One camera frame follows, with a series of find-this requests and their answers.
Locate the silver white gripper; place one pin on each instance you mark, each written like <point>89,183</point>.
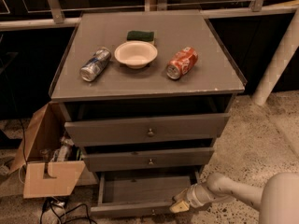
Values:
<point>193,195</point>

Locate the grey bottom drawer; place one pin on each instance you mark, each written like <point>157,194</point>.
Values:
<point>136,193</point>

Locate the grey drawer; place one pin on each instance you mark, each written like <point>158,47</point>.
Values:
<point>136,193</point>
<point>148,159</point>
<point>146,130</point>

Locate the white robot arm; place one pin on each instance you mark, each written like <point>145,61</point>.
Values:
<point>277,202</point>

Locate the grey top drawer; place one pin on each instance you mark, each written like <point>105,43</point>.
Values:
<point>146,130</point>

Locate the grey middle drawer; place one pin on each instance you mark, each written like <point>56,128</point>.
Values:
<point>148,159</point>

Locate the grey drawer cabinet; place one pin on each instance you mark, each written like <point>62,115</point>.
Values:
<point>124,93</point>

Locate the bottles inside cardboard box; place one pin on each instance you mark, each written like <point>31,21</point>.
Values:
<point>66,152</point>

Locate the red soda can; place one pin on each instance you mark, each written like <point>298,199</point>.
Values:
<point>183,61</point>

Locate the white paper bowl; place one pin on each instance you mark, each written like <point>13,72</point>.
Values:
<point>135,54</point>

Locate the brown cardboard box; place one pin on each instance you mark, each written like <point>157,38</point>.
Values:
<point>42,137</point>

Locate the blue silver soda can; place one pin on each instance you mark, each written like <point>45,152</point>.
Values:
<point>96,65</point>

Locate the green sponge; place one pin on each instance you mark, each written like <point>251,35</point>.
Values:
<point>140,36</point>

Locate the white diagonal pole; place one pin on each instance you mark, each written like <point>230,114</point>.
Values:
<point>288,45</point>

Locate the metal railing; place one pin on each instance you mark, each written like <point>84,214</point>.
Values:
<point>39,14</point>

